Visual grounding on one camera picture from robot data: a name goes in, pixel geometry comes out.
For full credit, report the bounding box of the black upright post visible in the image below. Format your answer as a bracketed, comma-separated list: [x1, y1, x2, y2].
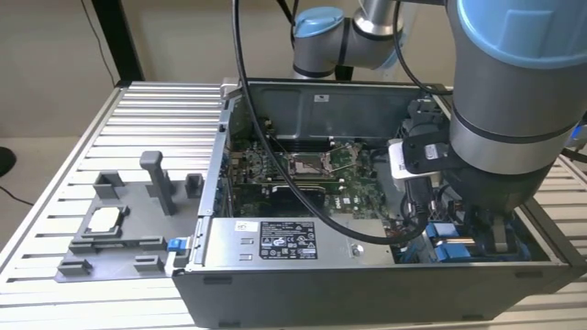
[89, 0, 147, 83]

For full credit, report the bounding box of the CPU socket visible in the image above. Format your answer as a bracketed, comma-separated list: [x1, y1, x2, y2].
[284, 153, 336, 179]

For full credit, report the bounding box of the disk bay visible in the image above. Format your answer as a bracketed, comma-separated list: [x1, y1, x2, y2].
[419, 218, 551, 265]

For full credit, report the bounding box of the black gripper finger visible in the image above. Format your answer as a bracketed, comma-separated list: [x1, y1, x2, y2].
[491, 211, 511, 254]

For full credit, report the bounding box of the silver power supply unit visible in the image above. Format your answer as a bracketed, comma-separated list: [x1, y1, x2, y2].
[201, 217, 396, 267]

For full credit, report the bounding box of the silver CPU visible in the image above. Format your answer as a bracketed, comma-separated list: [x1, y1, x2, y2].
[85, 208, 124, 237]

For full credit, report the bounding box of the metal socket cover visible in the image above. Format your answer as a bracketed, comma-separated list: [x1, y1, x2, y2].
[327, 141, 364, 172]

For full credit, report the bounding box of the black RAM slot bank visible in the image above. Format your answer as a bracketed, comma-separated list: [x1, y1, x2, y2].
[236, 175, 345, 190]
[265, 135, 361, 153]

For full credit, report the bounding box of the blue case latch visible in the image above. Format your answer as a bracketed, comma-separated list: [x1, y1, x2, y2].
[167, 236, 191, 254]

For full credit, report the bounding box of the black round base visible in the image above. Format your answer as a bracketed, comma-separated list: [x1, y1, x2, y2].
[0, 146, 19, 177]

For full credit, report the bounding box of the metal drive cage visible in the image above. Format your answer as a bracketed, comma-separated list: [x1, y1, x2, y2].
[373, 98, 459, 230]

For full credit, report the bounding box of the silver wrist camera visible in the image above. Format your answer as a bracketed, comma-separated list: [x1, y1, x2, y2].
[388, 139, 454, 182]

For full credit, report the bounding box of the black graphics card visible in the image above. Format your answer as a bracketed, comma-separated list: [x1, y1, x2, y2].
[233, 181, 344, 210]

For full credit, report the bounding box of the open grey PC case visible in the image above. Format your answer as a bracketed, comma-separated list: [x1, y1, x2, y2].
[172, 77, 587, 329]

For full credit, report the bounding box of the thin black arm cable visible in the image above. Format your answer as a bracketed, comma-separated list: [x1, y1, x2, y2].
[392, 0, 455, 96]

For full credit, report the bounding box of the green motherboard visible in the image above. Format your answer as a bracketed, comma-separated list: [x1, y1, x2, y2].
[227, 135, 391, 221]

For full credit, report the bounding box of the grey parts rack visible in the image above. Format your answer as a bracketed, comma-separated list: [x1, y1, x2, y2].
[51, 150, 205, 285]

